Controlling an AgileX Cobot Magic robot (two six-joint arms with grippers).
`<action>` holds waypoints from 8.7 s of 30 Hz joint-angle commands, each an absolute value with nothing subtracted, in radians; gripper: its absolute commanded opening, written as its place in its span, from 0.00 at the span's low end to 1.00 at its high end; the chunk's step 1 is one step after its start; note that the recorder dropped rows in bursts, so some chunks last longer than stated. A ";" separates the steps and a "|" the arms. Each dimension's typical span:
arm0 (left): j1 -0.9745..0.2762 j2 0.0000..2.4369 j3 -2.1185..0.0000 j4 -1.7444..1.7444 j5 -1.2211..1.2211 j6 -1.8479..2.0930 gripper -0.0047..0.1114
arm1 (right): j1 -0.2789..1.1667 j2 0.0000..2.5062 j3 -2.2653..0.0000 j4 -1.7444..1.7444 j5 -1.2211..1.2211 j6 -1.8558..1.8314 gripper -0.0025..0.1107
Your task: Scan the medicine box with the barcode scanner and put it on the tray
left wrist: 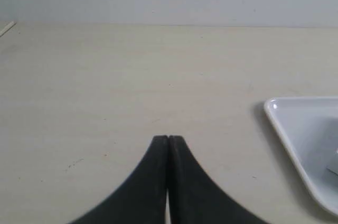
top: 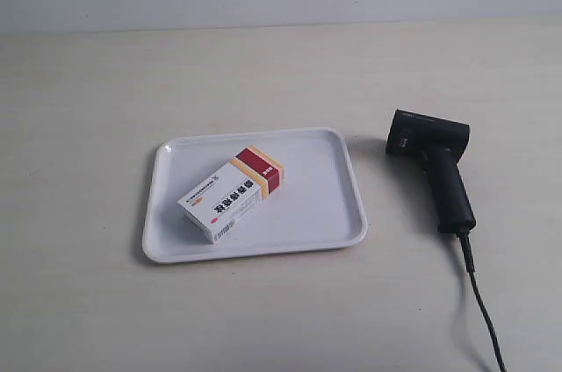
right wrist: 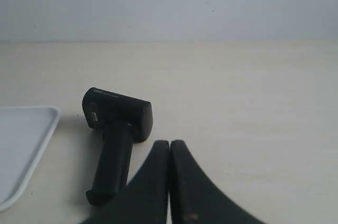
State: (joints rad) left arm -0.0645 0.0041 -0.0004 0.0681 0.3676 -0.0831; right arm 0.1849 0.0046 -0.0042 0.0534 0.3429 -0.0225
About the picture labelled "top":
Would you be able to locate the white plastic tray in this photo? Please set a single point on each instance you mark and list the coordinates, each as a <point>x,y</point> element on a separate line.
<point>317,207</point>

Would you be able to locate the black barcode scanner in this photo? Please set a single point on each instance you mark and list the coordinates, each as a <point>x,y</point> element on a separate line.
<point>437,144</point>

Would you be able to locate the white red medicine box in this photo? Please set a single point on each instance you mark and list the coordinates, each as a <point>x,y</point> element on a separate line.
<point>231,192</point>

